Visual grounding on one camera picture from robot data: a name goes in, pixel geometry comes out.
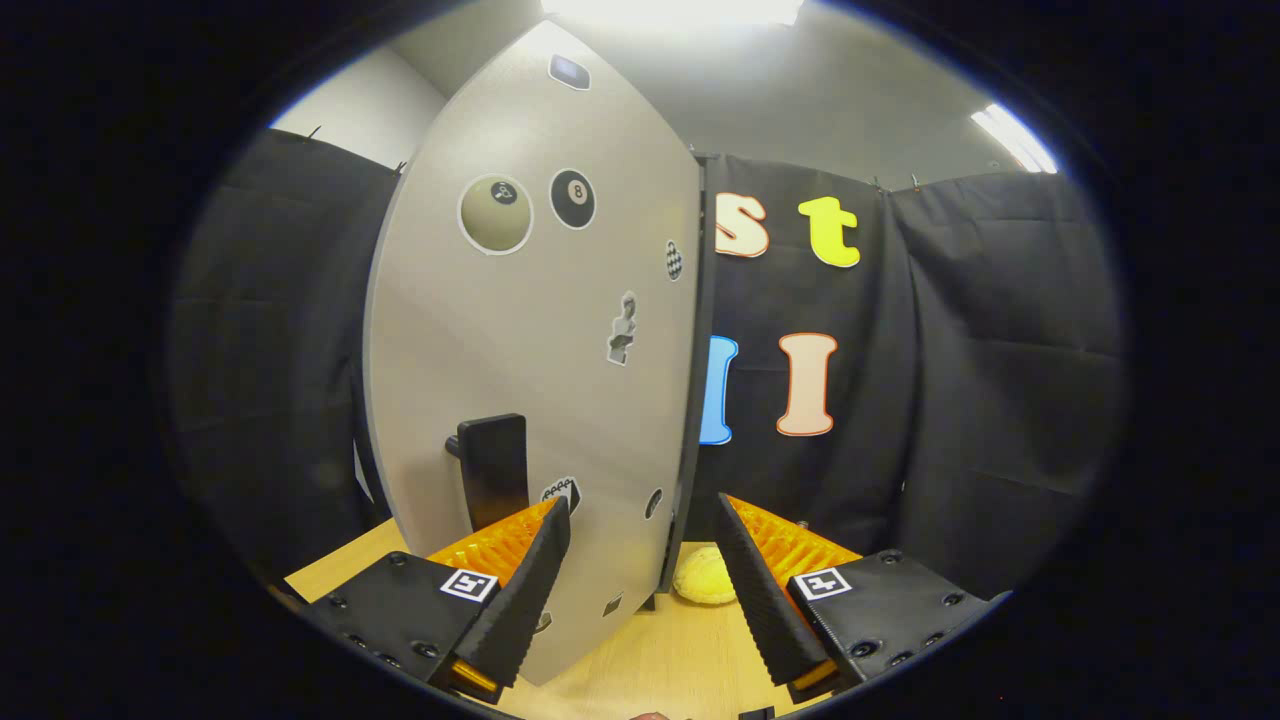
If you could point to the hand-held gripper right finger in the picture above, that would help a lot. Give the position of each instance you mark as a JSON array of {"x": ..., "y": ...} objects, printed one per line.
[{"x": 765, "y": 600}]

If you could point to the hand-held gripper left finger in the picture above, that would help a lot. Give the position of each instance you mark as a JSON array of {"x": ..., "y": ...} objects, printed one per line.
[{"x": 530, "y": 600}]

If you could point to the grey shoe cabinet door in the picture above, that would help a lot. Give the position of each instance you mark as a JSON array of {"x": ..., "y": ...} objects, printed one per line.
[{"x": 480, "y": 350}]

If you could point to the grey shoe cabinet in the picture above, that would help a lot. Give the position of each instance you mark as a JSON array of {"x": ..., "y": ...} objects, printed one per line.
[{"x": 704, "y": 280}]

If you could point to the yellow round object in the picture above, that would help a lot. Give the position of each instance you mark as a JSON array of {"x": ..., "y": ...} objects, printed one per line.
[{"x": 705, "y": 578}]

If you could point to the black backdrop cloth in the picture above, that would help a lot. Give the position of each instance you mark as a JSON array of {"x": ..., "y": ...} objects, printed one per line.
[{"x": 1000, "y": 400}]

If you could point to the wide ceiling light panel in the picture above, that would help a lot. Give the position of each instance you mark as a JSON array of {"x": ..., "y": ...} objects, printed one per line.
[{"x": 670, "y": 10}]

